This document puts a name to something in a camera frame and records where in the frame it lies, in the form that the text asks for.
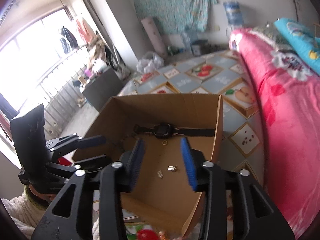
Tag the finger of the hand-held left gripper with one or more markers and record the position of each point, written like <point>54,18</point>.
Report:
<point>92,141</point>
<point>96,160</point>

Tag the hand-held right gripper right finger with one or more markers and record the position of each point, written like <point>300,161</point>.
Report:
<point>189,166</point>

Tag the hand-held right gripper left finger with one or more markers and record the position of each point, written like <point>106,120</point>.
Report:
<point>136,166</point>

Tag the small silver clip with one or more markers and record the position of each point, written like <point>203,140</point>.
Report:
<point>172,168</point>

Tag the small silver spring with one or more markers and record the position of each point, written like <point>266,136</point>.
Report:
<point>160,174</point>

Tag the brown cardboard box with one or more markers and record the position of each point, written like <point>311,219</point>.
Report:
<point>160,200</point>

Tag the wristwatch with black case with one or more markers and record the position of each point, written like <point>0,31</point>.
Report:
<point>162,130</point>

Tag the person's left forearm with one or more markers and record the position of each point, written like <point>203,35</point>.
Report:
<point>20,212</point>

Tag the dark grey cabinet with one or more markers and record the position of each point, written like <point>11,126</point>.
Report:
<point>105,90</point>

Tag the metal window railing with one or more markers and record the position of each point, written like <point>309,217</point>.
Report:
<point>62,97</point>

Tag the pile of clothes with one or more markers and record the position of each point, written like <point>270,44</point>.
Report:
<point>97,50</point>

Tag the fruit print tablecloth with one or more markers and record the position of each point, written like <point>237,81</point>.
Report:
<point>220,80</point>

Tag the white plastic bag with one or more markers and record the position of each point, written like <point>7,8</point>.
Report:
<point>150,63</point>

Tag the hanging dark jacket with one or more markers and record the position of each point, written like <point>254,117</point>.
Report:
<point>67,40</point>

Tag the pink floral blanket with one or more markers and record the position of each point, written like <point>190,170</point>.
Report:
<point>287,117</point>

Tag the hanging pink garment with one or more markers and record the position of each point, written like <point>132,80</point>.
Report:
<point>83,30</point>

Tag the dark bucket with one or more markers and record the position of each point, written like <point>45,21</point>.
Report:
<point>200,47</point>

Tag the pink rolled mat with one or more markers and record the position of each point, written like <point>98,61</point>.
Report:
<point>155,37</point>

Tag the grey patterned pillow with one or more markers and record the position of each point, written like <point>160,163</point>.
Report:
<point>272,33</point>

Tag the blue water jug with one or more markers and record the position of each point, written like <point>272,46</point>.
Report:
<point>233,12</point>

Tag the blue cartoon pillow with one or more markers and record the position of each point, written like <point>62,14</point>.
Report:
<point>300,37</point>

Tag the teal floral wall cloth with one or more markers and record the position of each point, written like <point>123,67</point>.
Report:
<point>175,2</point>

